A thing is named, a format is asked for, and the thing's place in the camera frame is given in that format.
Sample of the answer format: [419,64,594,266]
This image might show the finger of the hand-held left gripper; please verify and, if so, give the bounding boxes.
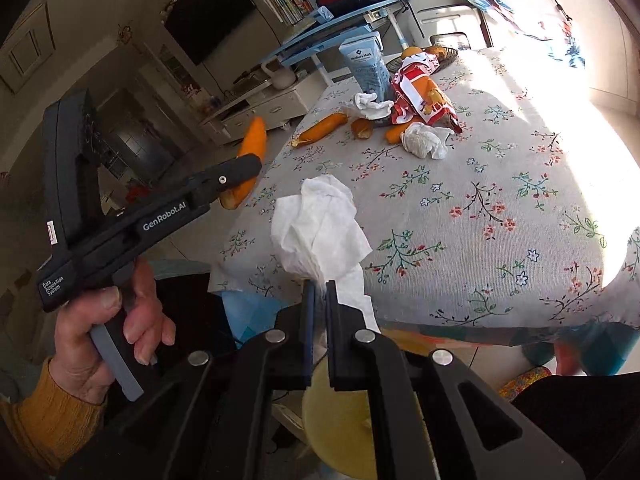
[186,154,264,207]

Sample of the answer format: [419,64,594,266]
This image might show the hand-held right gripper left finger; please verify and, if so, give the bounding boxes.
[57,280,326,480]

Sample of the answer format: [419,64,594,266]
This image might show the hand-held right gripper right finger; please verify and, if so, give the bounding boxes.
[324,280,586,480]

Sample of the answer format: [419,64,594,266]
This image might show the large white tissue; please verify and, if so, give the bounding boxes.
[271,176,381,361]

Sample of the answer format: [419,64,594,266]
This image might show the brown bread piece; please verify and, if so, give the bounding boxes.
[290,112,348,148]

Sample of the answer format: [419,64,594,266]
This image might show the yellow basin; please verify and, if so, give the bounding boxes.
[300,360,436,480]

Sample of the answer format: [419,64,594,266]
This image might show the small white tissue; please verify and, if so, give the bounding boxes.
[354,91,396,121]

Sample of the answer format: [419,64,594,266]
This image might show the blue and white pack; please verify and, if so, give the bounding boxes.
[338,30,392,103]

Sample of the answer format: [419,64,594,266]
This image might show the round white tissue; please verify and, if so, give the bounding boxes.
[400,122,455,161]

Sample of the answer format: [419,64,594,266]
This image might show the red and white snack wrapper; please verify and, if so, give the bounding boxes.
[387,55,463,133]

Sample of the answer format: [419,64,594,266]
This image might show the person's left forearm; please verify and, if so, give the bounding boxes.
[0,357,107,476]

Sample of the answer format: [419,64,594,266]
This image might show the person's left hand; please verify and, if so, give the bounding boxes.
[50,258,177,405]

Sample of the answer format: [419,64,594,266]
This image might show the white television cabinet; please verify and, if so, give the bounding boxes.
[197,72,328,146]

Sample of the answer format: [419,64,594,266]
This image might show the floral tablecloth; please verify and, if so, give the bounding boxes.
[207,47,640,361]

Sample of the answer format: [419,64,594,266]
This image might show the black television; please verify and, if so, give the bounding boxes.
[164,0,258,66]

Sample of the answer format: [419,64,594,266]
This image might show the blue study desk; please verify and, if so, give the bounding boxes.
[260,0,408,86]

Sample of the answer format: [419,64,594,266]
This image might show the row of books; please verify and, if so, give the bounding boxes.
[262,0,318,26]

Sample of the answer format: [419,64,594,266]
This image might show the colourful knitted slipper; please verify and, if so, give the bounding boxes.
[500,366,553,401]

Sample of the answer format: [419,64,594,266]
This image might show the fruit bowl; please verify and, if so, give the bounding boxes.
[395,45,460,68]

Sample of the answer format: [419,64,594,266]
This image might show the person's black pants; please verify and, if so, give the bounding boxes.
[150,270,640,480]

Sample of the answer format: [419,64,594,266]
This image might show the white wall panel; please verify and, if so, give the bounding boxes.
[0,0,57,95]

